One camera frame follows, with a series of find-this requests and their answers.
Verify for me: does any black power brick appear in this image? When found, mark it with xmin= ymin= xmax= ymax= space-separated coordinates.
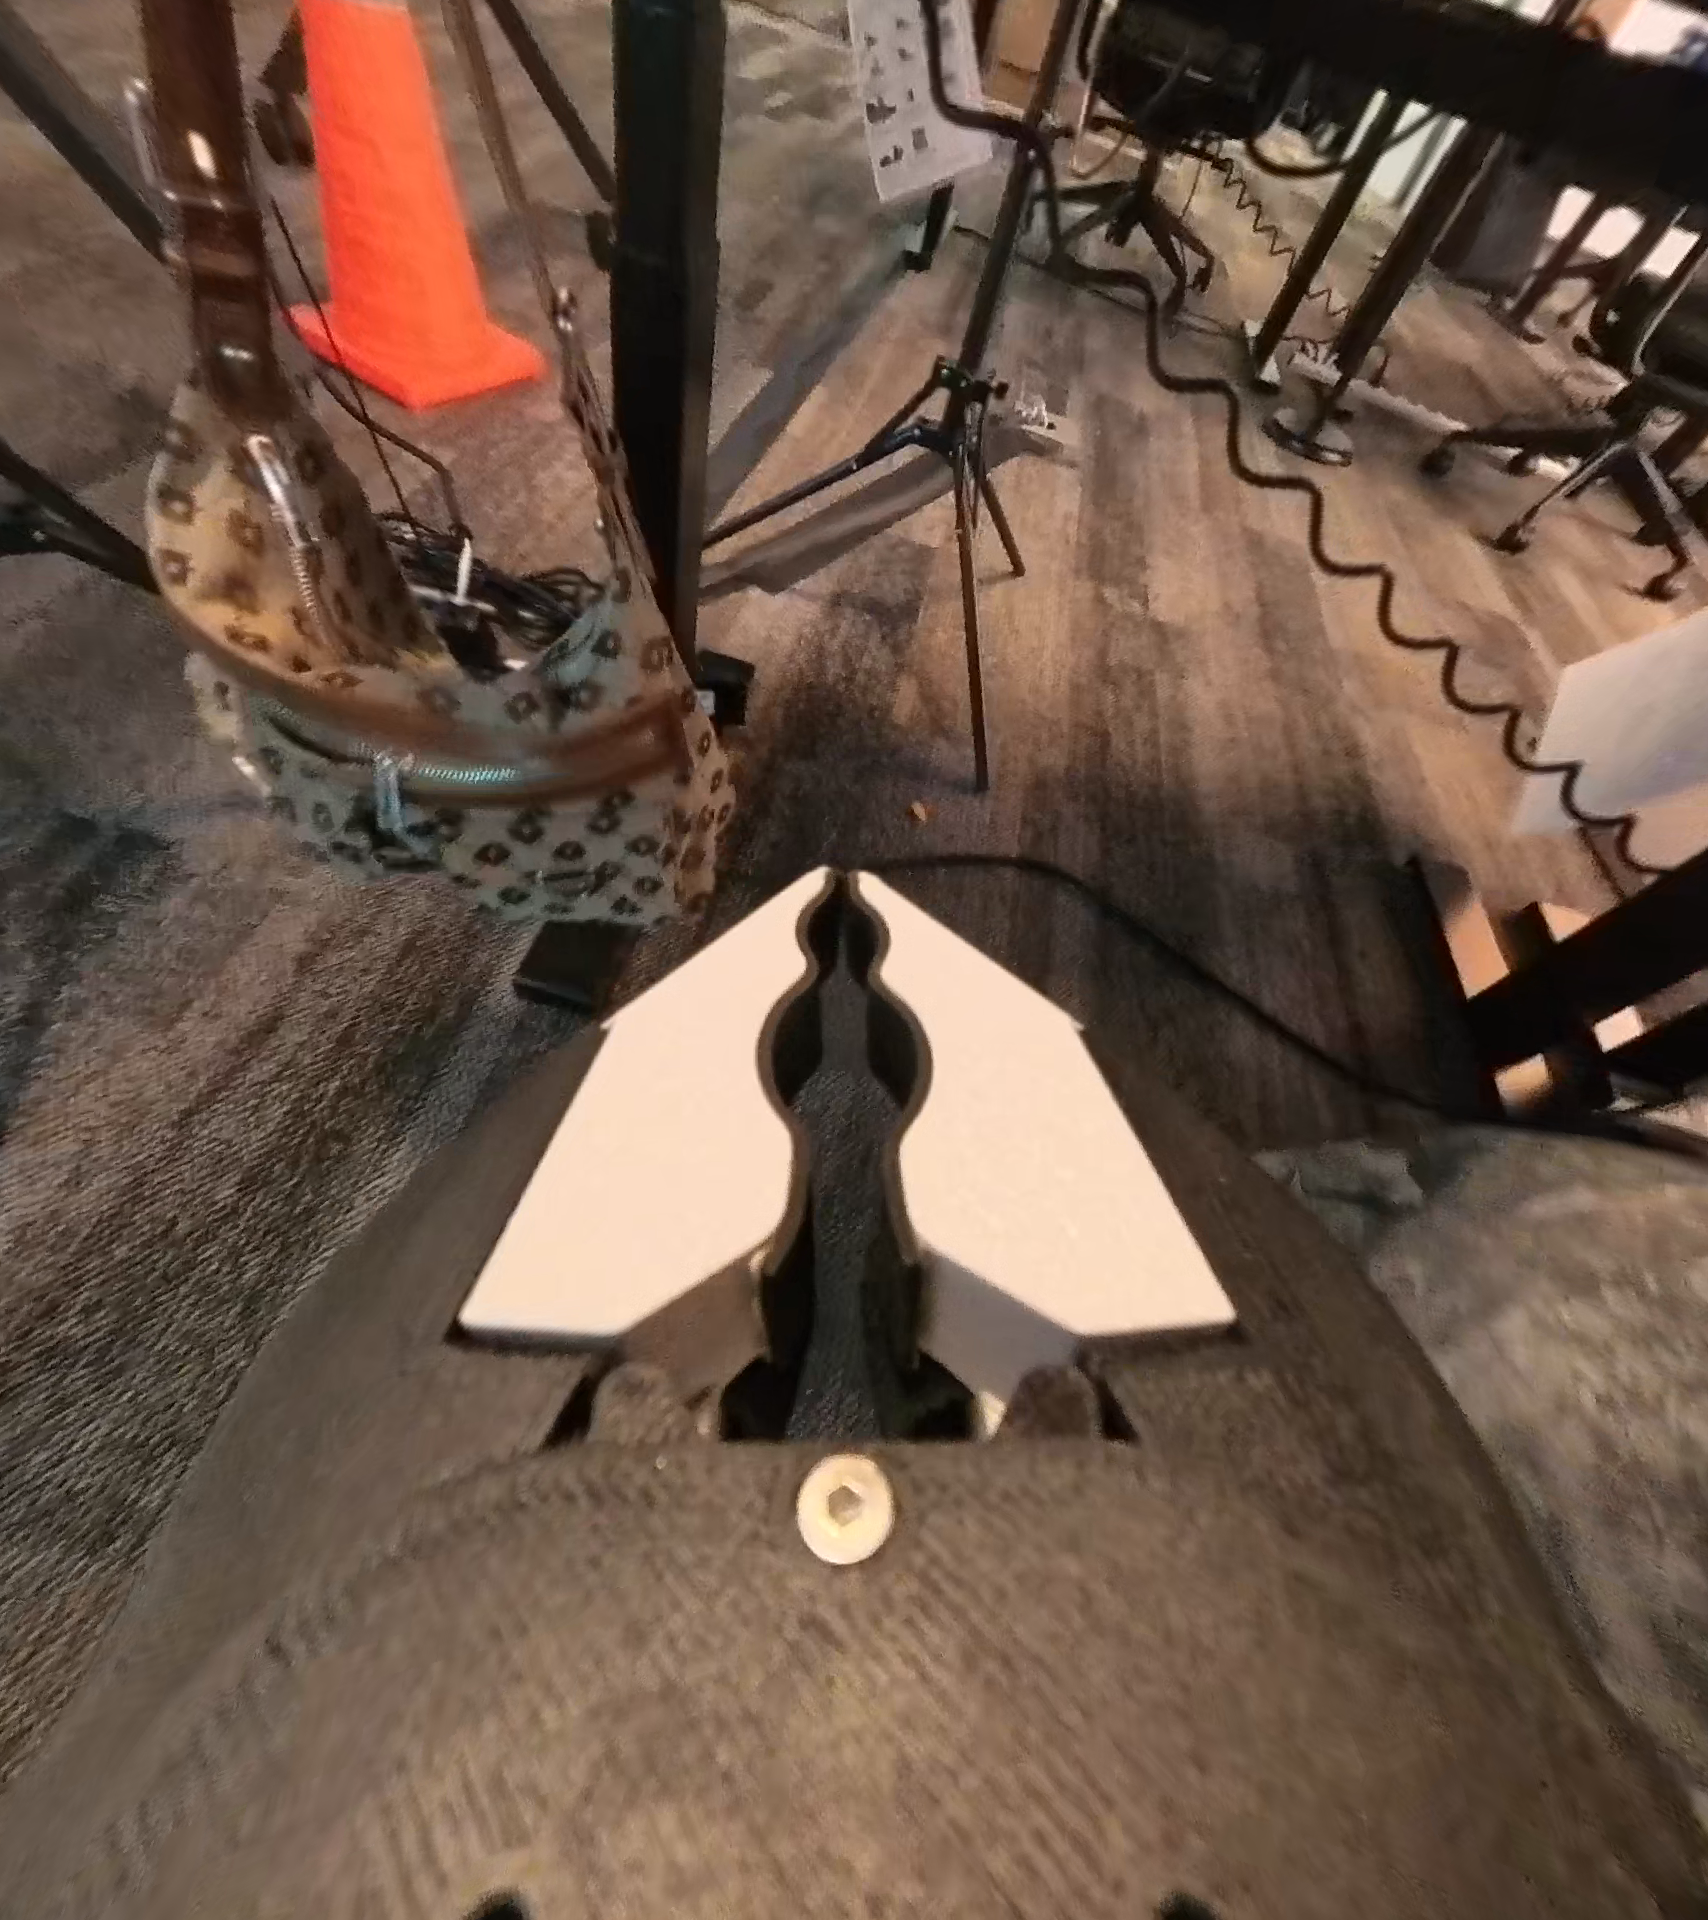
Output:
xmin=512 ymin=922 xmax=630 ymax=1012

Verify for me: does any person's grey trouser leg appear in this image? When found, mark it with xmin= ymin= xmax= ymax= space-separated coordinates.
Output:
xmin=1253 ymin=1120 xmax=1708 ymax=1920

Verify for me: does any black table leg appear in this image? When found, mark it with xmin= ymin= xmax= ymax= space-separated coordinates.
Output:
xmin=613 ymin=0 xmax=731 ymax=696

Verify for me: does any printed paper sheet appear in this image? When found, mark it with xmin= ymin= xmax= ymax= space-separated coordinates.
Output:
xmin=847 ymin=0 xmax=996 ymax=206

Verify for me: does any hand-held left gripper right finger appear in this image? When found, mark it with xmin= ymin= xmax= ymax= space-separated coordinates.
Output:
xmin=850 ymin=867 xmax=1239 ymax=1431

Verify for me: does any black floor cable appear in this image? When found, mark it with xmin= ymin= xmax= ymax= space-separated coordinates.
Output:
xmin=870 ymin=853 xmax=1488 ymax=1122

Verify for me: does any patterned handbag with brown strap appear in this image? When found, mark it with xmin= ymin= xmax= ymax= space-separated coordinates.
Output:
xmin=119 ymin=0 xmax=740 ymax=929

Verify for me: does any black light stand tripod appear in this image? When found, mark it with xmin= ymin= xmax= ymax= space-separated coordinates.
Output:
xmin=705 ymin=0 xmax=1084 ymax=792

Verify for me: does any white board panel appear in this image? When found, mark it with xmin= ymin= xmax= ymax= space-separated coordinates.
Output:
xmin=1512 ymin=564 xmax=1708 ymax=845

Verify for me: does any bundle of black cables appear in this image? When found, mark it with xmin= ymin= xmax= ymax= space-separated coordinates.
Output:
xmin=381 ymin=511 xmax=605 ymax=673

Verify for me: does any coiled black cable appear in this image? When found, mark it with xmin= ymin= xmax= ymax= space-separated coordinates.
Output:
xmin=929 ymin=0 xmax=1685 ymax=890

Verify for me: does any orange traffic cone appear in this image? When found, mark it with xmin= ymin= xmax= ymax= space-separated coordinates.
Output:
xmin=288 ymin=0 xmax=547 ymax=413

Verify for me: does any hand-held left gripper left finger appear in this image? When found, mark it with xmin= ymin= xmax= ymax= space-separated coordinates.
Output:
xmin=457 ymin=867 xmax=847 ymax=1431

